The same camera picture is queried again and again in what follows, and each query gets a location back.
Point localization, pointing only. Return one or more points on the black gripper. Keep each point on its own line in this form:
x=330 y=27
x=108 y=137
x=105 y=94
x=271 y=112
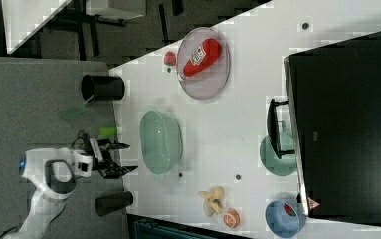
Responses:
x=99 y=150

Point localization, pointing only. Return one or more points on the toy orange slice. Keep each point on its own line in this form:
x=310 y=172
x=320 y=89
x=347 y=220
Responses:
x=231 y=218

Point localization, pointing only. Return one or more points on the toy strawberry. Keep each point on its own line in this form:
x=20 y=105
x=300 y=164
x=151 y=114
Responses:
x=169 y=59

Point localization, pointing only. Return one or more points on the black cylinder post upper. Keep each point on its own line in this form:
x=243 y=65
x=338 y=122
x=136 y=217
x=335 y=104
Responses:
x=102 y=88

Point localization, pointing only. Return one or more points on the black toaster oven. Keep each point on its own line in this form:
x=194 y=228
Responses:
x=334 y=101

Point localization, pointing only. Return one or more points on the strawberry in blue bowl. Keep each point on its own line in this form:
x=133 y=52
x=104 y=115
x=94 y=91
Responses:
x=289 y=210

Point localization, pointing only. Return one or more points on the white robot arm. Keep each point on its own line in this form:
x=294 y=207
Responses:
x=54 y=173

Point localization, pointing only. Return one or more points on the toy banana peel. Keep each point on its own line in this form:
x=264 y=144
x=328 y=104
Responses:
x=212 y=200

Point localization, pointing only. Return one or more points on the black cylinder post lower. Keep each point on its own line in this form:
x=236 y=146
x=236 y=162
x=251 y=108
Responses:
x=107 y=204

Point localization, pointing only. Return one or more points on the green marker on edge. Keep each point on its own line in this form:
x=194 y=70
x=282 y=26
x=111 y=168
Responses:
x=110 y=131

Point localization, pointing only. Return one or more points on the red ketchup bottle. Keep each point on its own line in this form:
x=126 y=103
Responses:
x=203 y=57

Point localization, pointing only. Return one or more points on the black cylinder post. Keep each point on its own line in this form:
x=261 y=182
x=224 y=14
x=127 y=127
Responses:
x=102 y=88
x=107 y=204

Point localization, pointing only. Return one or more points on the clear pink plate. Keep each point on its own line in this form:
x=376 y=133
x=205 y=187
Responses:
x=210 y=82

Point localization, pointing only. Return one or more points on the blue bowl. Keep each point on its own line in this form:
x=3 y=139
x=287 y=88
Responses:
x=280 y=223

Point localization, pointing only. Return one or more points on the green strainer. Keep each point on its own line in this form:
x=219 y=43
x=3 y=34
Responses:
x=161 y=141

